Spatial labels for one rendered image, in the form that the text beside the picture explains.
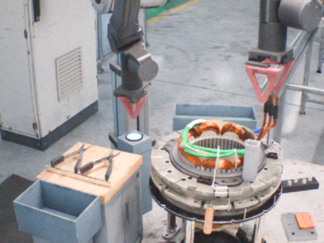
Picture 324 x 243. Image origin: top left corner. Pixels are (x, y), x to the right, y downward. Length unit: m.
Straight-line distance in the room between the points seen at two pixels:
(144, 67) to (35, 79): 2.16
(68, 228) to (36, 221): 0.09
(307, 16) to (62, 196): 0.67
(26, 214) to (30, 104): 2.34
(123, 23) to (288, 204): 0.80
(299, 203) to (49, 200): 0.81
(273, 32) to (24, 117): 2.75
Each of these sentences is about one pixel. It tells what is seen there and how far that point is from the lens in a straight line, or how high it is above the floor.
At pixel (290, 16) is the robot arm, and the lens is 0.86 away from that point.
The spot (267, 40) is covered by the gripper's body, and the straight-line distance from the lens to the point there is 0.91.
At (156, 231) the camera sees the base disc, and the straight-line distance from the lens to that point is 1.37.
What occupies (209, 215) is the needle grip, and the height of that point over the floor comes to 1.05.
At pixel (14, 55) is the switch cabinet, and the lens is 3.32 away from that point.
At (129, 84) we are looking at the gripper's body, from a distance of 1.26.
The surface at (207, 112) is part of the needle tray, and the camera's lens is 1.50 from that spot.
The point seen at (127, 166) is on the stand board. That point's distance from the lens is 1.16.
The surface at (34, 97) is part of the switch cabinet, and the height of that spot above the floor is 0.42.
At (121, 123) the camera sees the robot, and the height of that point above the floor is 0.99.
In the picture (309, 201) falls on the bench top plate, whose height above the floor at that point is 0.78.
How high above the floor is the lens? 1.66
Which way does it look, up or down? 26 degrees down
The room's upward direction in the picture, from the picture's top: straight up
